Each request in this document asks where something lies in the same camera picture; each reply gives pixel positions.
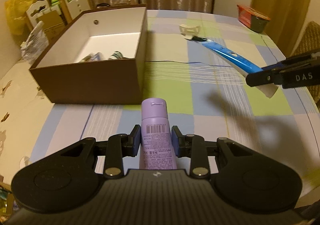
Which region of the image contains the cream patterned cloth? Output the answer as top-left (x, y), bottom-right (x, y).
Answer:
top-left (1, 61), bottom-right (53, 184)

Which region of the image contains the cardboard carton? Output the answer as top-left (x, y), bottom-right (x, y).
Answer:
top-left (36, 11), bottom-right (65, 42)

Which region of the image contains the blue white tube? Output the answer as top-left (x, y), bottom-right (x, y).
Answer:
top-left (201, 40), bottom-right (278, 98)

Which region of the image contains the yellow plastic bag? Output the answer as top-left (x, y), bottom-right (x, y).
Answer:
top-left (4, 0), bottom-right (37, 36)

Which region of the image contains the checkered pastel tablecloth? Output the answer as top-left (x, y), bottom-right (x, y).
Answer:
top-left (30, 10), bottom-right (319, 200)

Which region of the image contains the brown cardboard box white inside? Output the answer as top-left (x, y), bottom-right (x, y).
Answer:
top-left (30, 5), bottom-right (148, 105)

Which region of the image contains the purple cream tube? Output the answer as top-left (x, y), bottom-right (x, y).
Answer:
top-left (139, 98), bottom-right (177, 170)

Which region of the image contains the black pen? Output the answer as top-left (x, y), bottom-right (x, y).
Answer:
top-left (191, 36), bottom-right (209, 42)

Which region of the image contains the blue dental floss pick box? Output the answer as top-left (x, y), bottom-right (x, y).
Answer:
top-left (79, 52), bottom-right (104, 63)

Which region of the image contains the silver foil snack bag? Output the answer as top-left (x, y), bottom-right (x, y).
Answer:
top-left (21, 21), bottom-right (49, 64)

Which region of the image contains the white carved chair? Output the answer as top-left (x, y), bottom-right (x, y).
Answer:
top-left (59, 0), bottom-right (91, 24)
top-left (25, 0), bottom-right (50, 31)

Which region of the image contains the green lip balm card pack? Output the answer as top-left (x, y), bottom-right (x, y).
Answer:
top-left (108, 51), bottom-right (127, 60)

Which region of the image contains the red instant noodle bowl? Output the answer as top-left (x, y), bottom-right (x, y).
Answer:
top-left (237, 5), bottom-right (271, 33)

